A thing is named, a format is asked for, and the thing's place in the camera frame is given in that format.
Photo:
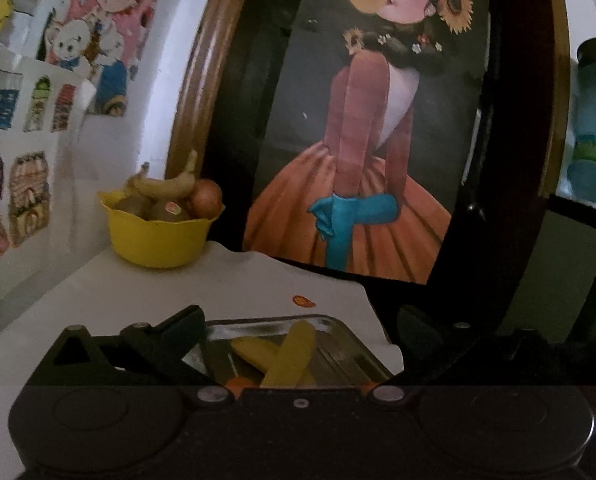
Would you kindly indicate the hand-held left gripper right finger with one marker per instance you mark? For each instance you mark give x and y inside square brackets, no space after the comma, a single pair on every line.
[418,331]

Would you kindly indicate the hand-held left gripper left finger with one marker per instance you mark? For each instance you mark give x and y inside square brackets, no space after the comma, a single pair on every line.
[187,329]

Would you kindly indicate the bright yellow banana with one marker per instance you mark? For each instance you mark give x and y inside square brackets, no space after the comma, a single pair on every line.
[250,352]
[293,355]

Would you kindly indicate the metal tray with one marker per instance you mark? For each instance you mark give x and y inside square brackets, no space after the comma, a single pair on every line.
[348,345]

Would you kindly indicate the yellow plastic bowl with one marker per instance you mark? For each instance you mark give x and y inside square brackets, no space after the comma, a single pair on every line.
[157,242]

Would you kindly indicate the dark fruit with sticker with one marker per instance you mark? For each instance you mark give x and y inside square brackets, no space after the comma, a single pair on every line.
[167,209]

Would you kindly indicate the reddish brown round fruit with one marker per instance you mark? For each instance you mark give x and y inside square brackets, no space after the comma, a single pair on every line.
[205,198]

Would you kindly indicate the dark brown fruit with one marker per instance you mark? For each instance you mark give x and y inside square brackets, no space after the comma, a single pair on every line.
[127,206]

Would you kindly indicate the dull yellow banana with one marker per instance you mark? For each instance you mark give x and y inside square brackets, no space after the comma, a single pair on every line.
[132,186]
[170,187]

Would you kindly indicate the coloured houses drawing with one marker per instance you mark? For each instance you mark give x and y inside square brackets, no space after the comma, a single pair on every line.
[22,175]

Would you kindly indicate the child with bear drawing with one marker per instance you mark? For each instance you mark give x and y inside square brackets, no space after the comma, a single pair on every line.
[107,35]

